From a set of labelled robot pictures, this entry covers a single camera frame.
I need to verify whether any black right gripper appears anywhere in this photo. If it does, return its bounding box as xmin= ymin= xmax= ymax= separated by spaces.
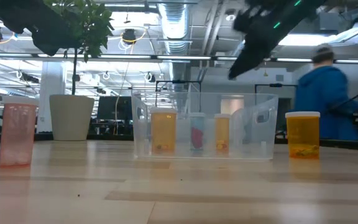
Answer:
xmin=227 ymin=4 xmax=291 ymax=80

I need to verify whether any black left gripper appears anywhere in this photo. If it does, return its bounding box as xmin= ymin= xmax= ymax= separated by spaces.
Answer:
xmin=0 ymin=0 xmax=80 ymax=57

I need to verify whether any small amber pill bottle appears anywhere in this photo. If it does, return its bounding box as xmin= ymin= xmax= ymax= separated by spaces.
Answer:
xmin=213 ymin=113 xmax=231 ymax=153

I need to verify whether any large orange pill bottle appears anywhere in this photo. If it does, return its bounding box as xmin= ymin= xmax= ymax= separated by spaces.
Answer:
xmin=285 ymin=111 xmax=321 ymax=160

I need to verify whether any teal bottle with red pills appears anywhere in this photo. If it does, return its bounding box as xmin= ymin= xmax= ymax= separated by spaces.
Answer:
xmin=189 ymin=112 xmax=206 ymax=152

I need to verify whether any large pink pill bottle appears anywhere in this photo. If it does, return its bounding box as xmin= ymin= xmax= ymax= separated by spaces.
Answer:
xmin=0 ymin=95 xmax=40 ymax=169

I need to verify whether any medium orange pill bottle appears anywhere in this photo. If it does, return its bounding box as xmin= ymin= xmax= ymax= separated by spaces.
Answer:
xmin=149 ymin=107 xmax=178 ymax=155

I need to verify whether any clear plastic bin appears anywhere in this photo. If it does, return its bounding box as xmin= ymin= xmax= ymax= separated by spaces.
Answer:
xmin=131 ymin=91 xmax=280 ymax=162

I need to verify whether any green leafy tree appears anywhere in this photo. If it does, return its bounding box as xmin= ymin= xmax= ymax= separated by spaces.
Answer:
xmin=44 ymin=0 xmax=115 ymax=96

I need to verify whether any white building column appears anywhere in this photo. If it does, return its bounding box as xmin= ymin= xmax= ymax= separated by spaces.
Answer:
xmin=37 ymin=61 xmax=67 ymax=134

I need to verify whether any beige plant pot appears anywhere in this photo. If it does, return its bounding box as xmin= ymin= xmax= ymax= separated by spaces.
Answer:
xmin=48 ymin=94 xmax=95 ymax=141

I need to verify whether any person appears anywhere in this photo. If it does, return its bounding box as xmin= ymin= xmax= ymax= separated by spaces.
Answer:
xmin=292 ymin=43 xmax=358 ymax=141

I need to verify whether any black monitor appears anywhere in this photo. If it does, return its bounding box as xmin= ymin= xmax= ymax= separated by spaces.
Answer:
xmin=97 ymin=95 xmax=134 ymax=121

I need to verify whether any black stand frame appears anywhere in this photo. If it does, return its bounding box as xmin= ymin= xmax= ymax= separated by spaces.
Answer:
xmin=255 ymin=83 xmax=298 ymax=125
xmin=155 ymin=80 xmax=203 ymax=113

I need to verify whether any silver round air duct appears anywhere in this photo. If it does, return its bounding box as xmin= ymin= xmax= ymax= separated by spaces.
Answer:
xmin=157 ymin=2 xmax=193 ymax=55

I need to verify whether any pale yellow hanging cord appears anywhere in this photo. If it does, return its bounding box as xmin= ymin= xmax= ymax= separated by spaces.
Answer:
xmin=113 ymin=42 xmax=132 ymax=135

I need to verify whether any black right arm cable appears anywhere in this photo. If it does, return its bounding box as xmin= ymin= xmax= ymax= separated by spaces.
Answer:
xmin=331 ymin=81 xmax=358 ymax=111

